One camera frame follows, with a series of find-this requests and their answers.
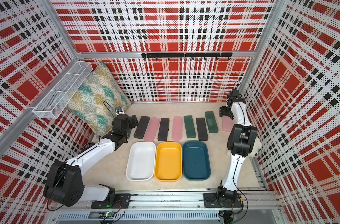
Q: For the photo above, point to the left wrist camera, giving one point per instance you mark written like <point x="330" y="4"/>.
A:
<point x="119" y="110"/>

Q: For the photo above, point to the black pencil case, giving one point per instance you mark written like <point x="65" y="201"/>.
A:
<point x="163" y="129"/>
<point x="202" y="130"/>
<point x="141" y="128"/>

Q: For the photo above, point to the white storage tray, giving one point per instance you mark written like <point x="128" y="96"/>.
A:
<point x="141" y="161"/>

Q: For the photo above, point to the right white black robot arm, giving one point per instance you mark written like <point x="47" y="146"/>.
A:
<point x="242" y="143"/>

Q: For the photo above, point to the black hook rail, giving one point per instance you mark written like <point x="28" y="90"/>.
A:
<point x="187" y="55"/>

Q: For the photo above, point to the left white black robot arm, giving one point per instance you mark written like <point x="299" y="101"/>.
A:
<point x="64" y="183"/>

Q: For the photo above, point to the yellow storage tray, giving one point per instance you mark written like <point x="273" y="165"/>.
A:
<point x="169" y="162"/>

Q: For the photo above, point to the patterned throw pillow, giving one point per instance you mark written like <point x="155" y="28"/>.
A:
<point x="96" y="98"/>

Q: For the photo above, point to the teal storage tray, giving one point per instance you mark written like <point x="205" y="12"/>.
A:
<point x="196" y="162"/>

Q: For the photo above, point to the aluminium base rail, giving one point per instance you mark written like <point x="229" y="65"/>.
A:
<point x="252" y="199"/>

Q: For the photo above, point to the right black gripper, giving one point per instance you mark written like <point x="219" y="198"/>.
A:
<point x="222" y="111"/>

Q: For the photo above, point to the pink pencil case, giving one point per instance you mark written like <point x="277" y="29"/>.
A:
<point x="227" y="123"/>
<point x="152" y="129"/>
<point x="177" y="128"/>

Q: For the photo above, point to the white plush seal toy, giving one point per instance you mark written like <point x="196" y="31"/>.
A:
<point x="257" y="146"/>

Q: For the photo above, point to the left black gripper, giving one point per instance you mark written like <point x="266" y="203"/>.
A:
<point x="133" y="124"/>

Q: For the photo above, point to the white wire mesh shelf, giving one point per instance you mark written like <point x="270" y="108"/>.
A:
<point x="56" y="99"/>

